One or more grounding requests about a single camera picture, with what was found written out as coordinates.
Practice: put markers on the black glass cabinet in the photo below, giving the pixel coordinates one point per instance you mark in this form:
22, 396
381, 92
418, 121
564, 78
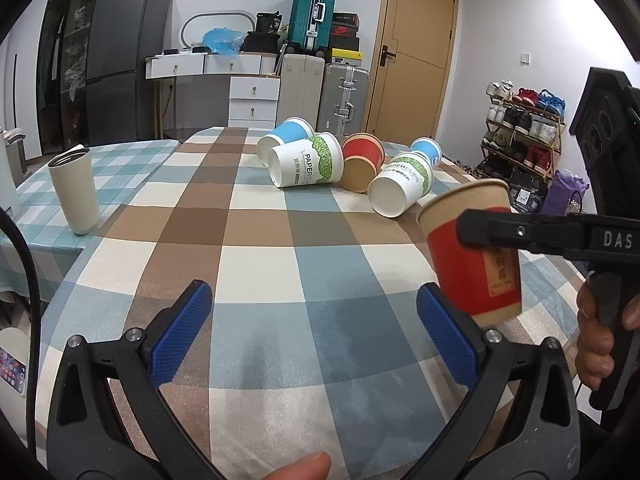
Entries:
65, 60

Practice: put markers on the stack of black boxes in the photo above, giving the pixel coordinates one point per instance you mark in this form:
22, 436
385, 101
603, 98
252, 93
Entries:
345, 35

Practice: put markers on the red and brown paper cup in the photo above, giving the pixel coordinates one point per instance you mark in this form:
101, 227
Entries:
465, 275
360, 160

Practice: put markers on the smartphone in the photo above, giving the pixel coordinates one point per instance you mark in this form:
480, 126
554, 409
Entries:
11, 367

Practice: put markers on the black bag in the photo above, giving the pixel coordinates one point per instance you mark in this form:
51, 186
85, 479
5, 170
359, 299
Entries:
267, 25

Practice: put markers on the white oval mirror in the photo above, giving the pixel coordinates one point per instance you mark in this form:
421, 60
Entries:
192, 22

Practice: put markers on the white dressing table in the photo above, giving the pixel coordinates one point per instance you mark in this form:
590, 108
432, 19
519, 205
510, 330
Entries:
250, 92

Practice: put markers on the cream steel tumbler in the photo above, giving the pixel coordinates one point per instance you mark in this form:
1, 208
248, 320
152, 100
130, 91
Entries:
75, 190

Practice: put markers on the person's right hand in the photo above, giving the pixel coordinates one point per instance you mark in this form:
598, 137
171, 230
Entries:
592, 345

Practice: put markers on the white suitcase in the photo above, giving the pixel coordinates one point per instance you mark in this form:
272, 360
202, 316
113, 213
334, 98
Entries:
300, 90

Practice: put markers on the rows of shoes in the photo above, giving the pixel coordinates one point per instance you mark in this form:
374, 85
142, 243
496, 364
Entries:
525, 120

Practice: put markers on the purple bag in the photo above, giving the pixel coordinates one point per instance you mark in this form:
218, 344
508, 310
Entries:
562, 195

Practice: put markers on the wooden shoe rack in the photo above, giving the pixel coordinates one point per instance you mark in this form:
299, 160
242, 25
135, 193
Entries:
554, 152

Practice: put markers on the teal checkered tablecloth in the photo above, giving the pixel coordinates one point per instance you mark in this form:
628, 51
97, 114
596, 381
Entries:
115, 170

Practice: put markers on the silver suitcase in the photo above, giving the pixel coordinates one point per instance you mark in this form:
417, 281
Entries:
345, 97

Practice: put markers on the white appliance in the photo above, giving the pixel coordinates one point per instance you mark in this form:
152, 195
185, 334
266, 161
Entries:
9, 170

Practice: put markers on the brown and blue checkered tablecloth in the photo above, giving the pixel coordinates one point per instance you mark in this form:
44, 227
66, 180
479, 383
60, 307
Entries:
280, 270

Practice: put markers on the teal suitcase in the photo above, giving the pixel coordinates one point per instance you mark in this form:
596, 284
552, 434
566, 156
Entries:
305, 15

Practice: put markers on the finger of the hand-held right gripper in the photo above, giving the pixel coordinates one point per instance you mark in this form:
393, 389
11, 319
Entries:
520, 232

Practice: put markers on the dark grey refrigerator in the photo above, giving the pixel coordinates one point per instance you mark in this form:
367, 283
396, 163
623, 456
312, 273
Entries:
125, 60

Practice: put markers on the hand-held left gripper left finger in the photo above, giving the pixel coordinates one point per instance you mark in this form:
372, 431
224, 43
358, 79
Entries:
182, 330

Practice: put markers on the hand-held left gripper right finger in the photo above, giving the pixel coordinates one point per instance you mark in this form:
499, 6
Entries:
447, 340

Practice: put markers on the blue paper cup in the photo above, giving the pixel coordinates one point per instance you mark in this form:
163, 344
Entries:
429, 149
287, 132

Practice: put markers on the person's left hand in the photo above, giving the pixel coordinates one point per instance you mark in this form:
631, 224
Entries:
302, 467

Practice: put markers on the dark printed bag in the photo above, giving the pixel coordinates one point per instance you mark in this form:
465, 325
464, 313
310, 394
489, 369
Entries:
525, 190

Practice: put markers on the wooden door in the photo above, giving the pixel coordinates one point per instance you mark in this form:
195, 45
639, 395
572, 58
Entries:
417, 35

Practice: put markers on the white and green paper cup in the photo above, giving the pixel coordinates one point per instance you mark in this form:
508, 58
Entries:
305, 162
400, 187

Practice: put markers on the blue plastic bag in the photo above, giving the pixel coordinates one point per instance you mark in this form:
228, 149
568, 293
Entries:
222, 40

